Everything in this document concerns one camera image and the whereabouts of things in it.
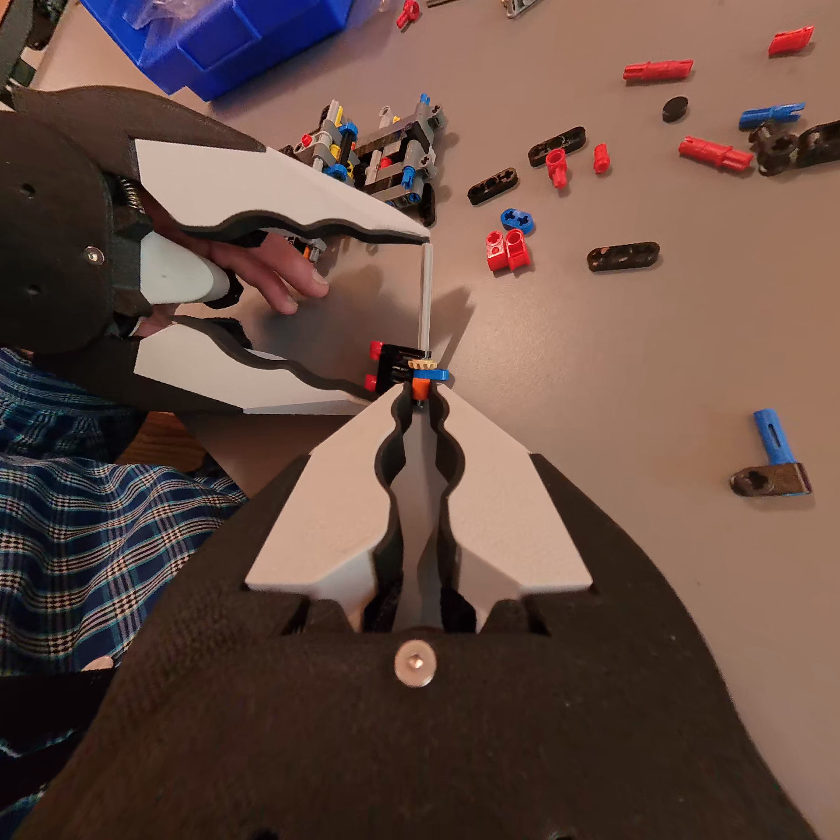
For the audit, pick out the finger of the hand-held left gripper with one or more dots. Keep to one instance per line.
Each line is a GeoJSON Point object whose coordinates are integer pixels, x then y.
{"type": "Point", "coordinates": [262, 184]}
{"type": "Point", "coordinates": [216, 380]}

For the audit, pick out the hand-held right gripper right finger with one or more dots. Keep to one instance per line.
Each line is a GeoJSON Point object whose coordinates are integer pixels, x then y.
{"type": "Point", "coordinates": [518, 525]}

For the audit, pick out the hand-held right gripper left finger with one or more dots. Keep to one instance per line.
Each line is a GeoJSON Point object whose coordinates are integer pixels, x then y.
{"type": "Point", "coordinates": [308, 525]}

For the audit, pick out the small black lego assembly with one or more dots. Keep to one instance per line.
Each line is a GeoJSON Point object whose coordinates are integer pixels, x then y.
{"type": "Point", "coordinates": [397, 367]}

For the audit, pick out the long light grey lego axle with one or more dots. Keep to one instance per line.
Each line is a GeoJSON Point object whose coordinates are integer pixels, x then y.
{"type": "Point", "coordinates": [427, 295]}

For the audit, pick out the grey lego chassis assembly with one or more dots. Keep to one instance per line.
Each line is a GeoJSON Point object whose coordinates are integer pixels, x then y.
{"type": "Point", "coordinates": [394, 151]}

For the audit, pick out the black curved lego piece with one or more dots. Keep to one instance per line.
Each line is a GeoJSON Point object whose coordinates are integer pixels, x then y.
{"type": "Point", "coordinates": [428, 205]}

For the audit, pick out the red lego pin connector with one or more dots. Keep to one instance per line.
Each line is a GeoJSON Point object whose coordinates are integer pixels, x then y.
{"type": "Point", "coordinates": [407, 13]}
{"type": "Point", "coordinates": [556, 167]}

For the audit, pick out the red lego connector block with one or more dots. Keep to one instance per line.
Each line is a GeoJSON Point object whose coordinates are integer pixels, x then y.
{"type": "Point", "coordinates": [496, 253]}
{"type": "Point", "coordinates": [518, 249]}

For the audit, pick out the small blue lego liftarm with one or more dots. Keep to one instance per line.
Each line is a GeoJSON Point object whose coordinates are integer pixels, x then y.
{"type": "Point", "coordinates": [517, 221]}

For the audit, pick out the grey lego connector tan gear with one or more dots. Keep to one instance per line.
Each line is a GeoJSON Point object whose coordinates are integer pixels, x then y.
{"type": "Point", "coordinates": [522, 6]}

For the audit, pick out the short red lego pin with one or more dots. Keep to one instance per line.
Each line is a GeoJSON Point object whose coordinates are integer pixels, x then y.
{"type": "Point", "coordinates": [602, 159]}
{"type": "Point", "coordinates": [791, 40]}

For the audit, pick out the long red lego pin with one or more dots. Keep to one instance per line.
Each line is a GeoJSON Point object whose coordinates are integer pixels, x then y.
{"type": "Point", "coordinates": [656, 70]}
{"type": "Point", "coordinates": [715, 154]}

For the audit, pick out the black round lego tile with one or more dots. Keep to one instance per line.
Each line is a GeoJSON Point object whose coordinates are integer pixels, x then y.
{"type": "Point", "coordinates": [675, 109]}

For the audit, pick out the black lego cross connector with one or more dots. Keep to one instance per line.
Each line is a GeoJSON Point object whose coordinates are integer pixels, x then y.
{"type": "Point", "coordinates": [778, 154]}

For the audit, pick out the blue lego pin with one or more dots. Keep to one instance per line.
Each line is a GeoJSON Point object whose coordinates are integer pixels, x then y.
{"type": "Point", "coordinates": [771, 116]}

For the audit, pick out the person's left hand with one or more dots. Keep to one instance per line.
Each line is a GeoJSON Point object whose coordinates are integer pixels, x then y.
{"type": "Point", "coordinates": [275, 269]}

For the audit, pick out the blue plastic bin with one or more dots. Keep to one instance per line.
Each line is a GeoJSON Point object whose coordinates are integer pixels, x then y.
{"type": "Point", "coordinates": [249, 39]}

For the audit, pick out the person in plaid shirt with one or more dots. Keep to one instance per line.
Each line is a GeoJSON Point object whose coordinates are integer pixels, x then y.
{"type": "Point", "coordinates": [98, 525]}

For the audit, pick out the blue pin in dark connector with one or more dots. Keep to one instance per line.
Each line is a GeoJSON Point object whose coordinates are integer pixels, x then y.
{"type": "Point", "coordinates": [771, 439]}

